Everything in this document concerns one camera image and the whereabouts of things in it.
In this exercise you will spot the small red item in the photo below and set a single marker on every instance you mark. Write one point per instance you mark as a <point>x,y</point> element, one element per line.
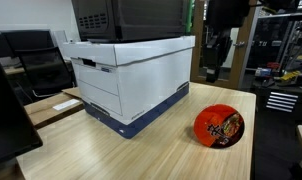
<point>273,65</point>

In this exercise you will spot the red instant noodle bowl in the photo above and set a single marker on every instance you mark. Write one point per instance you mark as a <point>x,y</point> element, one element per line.
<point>217,126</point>

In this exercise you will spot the black microwave oven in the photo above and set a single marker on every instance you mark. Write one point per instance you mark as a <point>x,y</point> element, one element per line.
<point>141,20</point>

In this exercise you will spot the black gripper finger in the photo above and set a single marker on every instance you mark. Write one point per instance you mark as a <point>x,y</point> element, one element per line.
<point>228,50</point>
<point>211,63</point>

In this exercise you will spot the black mesh office chair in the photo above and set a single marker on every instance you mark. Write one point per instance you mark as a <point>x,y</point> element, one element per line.
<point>46,71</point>

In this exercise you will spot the black cabinet with white stripes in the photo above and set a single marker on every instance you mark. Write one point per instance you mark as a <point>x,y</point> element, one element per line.
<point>281,101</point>

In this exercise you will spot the flat brown cardboard box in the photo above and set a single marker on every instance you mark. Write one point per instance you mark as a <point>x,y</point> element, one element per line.
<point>47,111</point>

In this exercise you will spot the wooden framed glass door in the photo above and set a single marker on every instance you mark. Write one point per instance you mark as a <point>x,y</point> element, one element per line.
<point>239,66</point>

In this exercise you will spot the white blue cardboard storage box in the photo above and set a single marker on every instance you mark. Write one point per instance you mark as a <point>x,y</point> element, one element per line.
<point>151,83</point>

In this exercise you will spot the yellow power tool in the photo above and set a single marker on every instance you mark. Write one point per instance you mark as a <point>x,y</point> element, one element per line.
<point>290,75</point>

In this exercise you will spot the small blue box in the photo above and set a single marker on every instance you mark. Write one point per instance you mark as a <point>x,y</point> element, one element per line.
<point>262,72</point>

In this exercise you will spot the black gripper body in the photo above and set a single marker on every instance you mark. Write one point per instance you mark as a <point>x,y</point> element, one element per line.
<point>226,15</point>

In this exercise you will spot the green tape strip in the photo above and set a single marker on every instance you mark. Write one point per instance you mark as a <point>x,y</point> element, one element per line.
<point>189,15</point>

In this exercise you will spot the large black monitor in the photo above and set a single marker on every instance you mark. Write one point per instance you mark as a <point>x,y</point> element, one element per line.
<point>7,126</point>

